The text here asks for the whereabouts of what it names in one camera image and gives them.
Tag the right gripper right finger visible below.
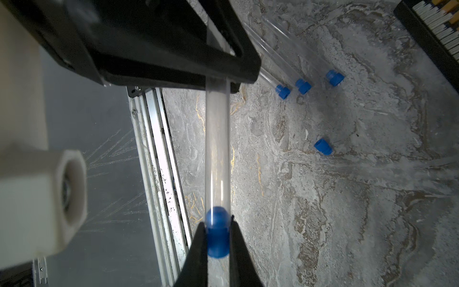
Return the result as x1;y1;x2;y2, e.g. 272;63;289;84
229;216;263;287

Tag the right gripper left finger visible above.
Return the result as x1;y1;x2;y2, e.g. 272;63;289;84
174;222;208;287

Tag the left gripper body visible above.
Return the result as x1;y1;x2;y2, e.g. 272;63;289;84
1;0;105;85

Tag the blue stopper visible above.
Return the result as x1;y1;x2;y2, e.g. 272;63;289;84
325;69;345;87
205;206;231;258
275;85;291;100
295;78;312;94
314;138;333;155

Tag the clear test tube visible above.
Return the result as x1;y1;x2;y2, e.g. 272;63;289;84
262;16;342;82
243;22;311;89
259;67;289;95
205;77;231;226

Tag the black charging board with cable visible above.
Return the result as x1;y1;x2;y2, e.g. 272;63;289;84
394;0;459;90

